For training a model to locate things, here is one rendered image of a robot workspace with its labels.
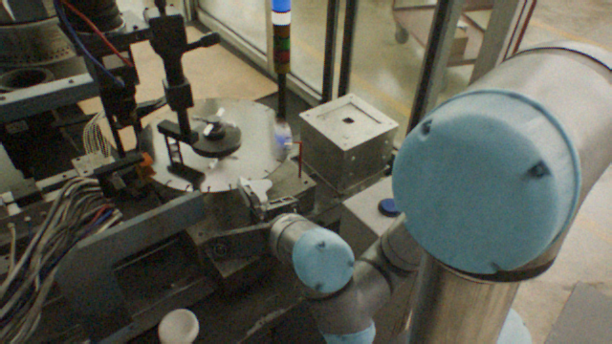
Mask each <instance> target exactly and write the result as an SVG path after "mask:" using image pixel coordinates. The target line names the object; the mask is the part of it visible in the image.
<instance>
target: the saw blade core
mask: <svg viewBox="0 0 612 344"><path fill-rule="evenodd" d="M205 101H206V102H204V100H203V99H199V100H194V104H195V106H194V107H193V108H190V109H187V110H188V115H189V119H190V125H191V129H193V128H194V127H196V126H197V125H199V124H200V125H201V124H203V122H198V121H193V120H192V117H199V118H208V117H209V116H212V115H215V116H216V114H217V113H218V112H219V110H220V109H221V108H223V109H224V110H225V112H224V113H223V115H222V116H221V117H220V119H221V121H227V122H230V123H235V124H236V126H237V127H239V129H240V130H241V132H242V141H241V143H240V144H239V145H238V146H237V147H236V148H235V149H233V150H231V151H229V152H228V153H225V154H220V155H207V154H202V153H200V152H197V151H196V150H194V149H193V148H192V147H191V146H190V145H187V144H185V143H182V142H180V146H181V149H178V147H177V149H178V150H176V151H171V152H168V150H167V148H166V146H165V141H164V135H163V134H160V133H159V132H158V128H157V124H158V123H160V122H161V121H162V120H164V119H165V118H166V119H169V120H171V121H174V122H176V123H178V119H177V114H176V111H175V112H173V111H171V109H167V110H165V111H164V112H162V113H160V114H159V115H157V116H156V117H155V118H153V119H152V120H151V121H150V122H149V123H148V124H147V125H146V126H145V128H143V129H142V131H141V133H140V135H139V137H140V145H141V150H138V145H137V144H136V154H137V153H140V152H142V151H143V152H142V154H144V153H147V154H148V155H149V156H150V158H151V159H152V160H153V163H151V164H148V165H147V166H144V167H143V169H142V170H143V171H144V172H145V173H146V174H147V175H148V176H149V177H150V178H152V179H153V180H155V181H156V182H158V183H161V184H163V185H166V186H168V187H170V188H174V189H177V190H181V191H186V192H194V191H196V190H199V191H200V192H201V193H218V192H226V191H230V187H229V185H230V186H231V190H235V189H238V187H237V185H236V184H237V180H238V178H239V177H243V178H244V179H245V180H247V181H248V180H251V181H258V180H263V179H265V178H267V177H268V176H270V174H272V173H273V172H274V171H275V170H276V169H277V168H278V167H279V166H280V165H281V164H282V162H284V161H285V160H286V158H287V157H288V155H289V153H290V150H291V147H292V145H291V144H284V143H285V142H292V133H291V130H290V128H289V126H288V124H287V122H286V121H285V120H284V119H283V118H282V117H281V116H280V115H279V114H278V113H277V112H275V111H274V110H272V109H271V108H269V107H267V106H265V105H263V104H260V103H256V102H254V101H250V100H246V99H240V100H239V98H232V97H223V101H222V98H221V97H215V98H205ZM238 101H239V102H238ZM253 105H254V106H253ZM159 118H160V119H159ZM276 118H277V119H276ZM148 128H151V129H148ZM285 139H286V140H285ZM283 149H285V150H283ZM265 171H268V173H267V172H265ZM154 173H156V174H154ZM269 173H270V174H269ZM153 174H154V175H153ZM151 175H152V176H151ZM169 181H171V182H169ZM168 182H169V183H168ZM188 185H189V187H188V188H187V189H186V187H187V186H188ZM208 187H210V189H209V192H208Z"/></svg>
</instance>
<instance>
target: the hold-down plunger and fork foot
mask: <svg viewBox="0 0 612 344"><path fill-rule="evenodd" d="M176 114H177V119H178V123H176V122H174V121H171V120H169V119H166V118H165V119H164V120H162V121H161V122H160V123H158V124H157V128H158V132H159V133H160V134H163V135H164V141H165V146H166V148H167V150H168V152H171V150H170V145H169V141H168V137H170V138H172V139H175V142H176V145H177V147H178V149H181V146H180V142H182V143H185V144H187V145H190V146H191V145H193V144H194V143H195V142H196V141H198V140H199V134H198V131H195V130H193V129H191V125H190V119H189V115H188V110H186V111H183V112H182V111H176Z"/></svg>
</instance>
